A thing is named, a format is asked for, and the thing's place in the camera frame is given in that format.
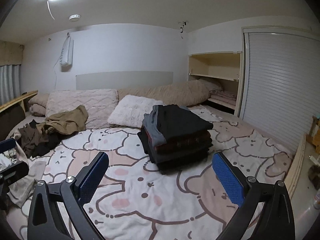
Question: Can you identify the black grey garment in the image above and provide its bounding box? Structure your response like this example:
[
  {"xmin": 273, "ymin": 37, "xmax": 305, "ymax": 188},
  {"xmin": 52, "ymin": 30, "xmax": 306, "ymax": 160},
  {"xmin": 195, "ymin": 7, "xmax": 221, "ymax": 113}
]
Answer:
[{"xmin": 142, "ymin": 105, "xmax": 213, "ymax": 147}]

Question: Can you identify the stack of dark folded clothes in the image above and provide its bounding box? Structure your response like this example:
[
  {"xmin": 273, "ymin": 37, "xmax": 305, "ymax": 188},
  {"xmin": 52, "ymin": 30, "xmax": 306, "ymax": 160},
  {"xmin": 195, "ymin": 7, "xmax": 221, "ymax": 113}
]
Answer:
[{"xmin": 138, "ymin": 128, "xmax": 213, "ymax": 174}]

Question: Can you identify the patterned cream black garment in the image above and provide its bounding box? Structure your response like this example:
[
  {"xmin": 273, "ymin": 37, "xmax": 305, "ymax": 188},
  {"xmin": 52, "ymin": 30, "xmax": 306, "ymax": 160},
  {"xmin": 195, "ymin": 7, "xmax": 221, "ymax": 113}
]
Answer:
[{"xmin": 0, "ymin": 148, "xmax": 17, "ymax": 170}]

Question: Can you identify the beige sweatshirt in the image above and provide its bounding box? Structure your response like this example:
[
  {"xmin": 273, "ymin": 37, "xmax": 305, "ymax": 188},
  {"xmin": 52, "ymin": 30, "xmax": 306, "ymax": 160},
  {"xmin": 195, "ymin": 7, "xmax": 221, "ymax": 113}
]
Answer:
[{"xmin": 8, "ymin": 161, "xmax": 46, "ymax": 207}]

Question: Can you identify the dark brown garment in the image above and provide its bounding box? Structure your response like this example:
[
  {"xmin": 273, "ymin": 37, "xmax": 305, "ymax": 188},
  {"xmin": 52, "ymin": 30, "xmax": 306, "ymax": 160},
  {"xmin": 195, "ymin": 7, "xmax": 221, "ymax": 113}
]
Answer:
[{"xmin": 14, "ymin": 120, "xmax": 76, "ymax": 158}]

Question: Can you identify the pink bear print bedsheet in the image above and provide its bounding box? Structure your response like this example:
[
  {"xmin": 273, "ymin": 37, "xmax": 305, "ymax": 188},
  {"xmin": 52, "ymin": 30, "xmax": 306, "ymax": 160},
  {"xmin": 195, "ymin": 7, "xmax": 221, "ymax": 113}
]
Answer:
[{"xmin": 7, "ymin": 106, "xmax": 295, "ymax": 239}]

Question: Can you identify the olive tan garment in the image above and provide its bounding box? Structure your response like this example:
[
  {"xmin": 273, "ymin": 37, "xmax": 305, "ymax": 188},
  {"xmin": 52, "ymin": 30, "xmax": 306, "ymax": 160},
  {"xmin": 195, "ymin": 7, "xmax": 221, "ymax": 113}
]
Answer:
[{"xmin": 36, "ymin": 105, "xmax": 88, "ymax": 135}]

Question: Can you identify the wooden side ledge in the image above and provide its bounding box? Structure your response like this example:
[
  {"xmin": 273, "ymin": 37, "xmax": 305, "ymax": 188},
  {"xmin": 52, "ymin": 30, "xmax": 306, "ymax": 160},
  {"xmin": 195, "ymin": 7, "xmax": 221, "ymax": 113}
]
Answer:
[{"xmin": 0, "ymin": 90, "xmax": 38, "ymax": 113}]

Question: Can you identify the pink quilted pillow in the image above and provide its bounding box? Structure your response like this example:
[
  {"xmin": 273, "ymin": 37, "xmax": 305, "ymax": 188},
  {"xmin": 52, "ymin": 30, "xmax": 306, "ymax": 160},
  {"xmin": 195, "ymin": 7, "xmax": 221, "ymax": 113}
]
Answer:
[{"xmin": 46, "ymin": 89, "xmax": 118, "ymax": 129}]

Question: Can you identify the white fluffy pillow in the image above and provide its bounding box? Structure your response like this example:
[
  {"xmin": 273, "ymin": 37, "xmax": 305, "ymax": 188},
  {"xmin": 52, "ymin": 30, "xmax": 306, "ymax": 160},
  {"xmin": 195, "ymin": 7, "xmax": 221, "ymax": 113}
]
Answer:
[{"xmin": 107, "ymin": 95, "xmax": 164, "ymax": 128}]

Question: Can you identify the striped grey curtain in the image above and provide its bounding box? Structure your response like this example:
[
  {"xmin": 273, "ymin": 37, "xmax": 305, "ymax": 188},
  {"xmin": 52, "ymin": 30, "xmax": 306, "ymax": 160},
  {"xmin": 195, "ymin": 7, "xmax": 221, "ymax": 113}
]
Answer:
[{"xmin": 0, "ymin": 64, "xmax": 21, "ymax": 105}]

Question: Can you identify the long beige bolster blanket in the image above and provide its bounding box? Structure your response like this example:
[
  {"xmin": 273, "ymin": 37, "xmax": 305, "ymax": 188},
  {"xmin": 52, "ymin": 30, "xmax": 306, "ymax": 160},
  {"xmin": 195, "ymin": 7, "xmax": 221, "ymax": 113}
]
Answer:
[{"xmin": 118, "ymin": 79, "xmax": 223, "ymax": 106}]

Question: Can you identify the grey headboard panel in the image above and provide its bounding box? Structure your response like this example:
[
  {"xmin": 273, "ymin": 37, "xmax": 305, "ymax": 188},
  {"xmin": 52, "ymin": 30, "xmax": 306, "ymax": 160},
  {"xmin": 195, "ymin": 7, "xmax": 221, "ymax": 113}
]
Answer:
[{"xmin": 76, "ymin": 70, "xmax": 174, "ymax": 90}]

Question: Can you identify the white slatted closet door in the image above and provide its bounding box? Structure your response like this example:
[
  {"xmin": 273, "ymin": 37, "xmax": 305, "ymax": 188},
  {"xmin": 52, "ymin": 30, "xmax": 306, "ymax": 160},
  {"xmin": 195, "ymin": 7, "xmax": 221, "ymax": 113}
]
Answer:
[{"xmin": 240, "ymin": 27, "xmax": 319, "ymax": 151}]

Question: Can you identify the cream wooden shelf unit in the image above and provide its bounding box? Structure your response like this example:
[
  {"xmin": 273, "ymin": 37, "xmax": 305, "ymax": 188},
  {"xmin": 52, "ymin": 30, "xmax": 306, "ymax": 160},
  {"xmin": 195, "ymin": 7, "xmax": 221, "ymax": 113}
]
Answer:
[{"xmin": 189, "ymin": 51, "xmax": 244, "ymax": 116}]

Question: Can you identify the smoke detector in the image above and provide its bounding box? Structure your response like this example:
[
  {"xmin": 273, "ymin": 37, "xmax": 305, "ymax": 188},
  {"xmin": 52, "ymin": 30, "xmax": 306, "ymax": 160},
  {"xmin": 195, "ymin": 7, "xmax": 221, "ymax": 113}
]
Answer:
[{"xmin": 69, "ymin": 14, "xmax": 81, "ymax": 22}]

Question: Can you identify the wooden bed frame edge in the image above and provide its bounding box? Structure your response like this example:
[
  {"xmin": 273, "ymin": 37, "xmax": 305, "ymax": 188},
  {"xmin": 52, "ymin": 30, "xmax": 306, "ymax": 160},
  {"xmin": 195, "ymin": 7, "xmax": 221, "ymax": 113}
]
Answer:
[{"xmin": 284, "ymin": 133, "xmax": 307, "ymax": 199}]

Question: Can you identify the white wall air conditioner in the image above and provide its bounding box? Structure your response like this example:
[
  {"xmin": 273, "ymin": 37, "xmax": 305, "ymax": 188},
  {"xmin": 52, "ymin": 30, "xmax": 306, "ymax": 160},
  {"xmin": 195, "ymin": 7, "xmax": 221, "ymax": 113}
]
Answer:
[{"xmin": 60, "ymin": 35, "xmax": 74, "ymax": 67}]

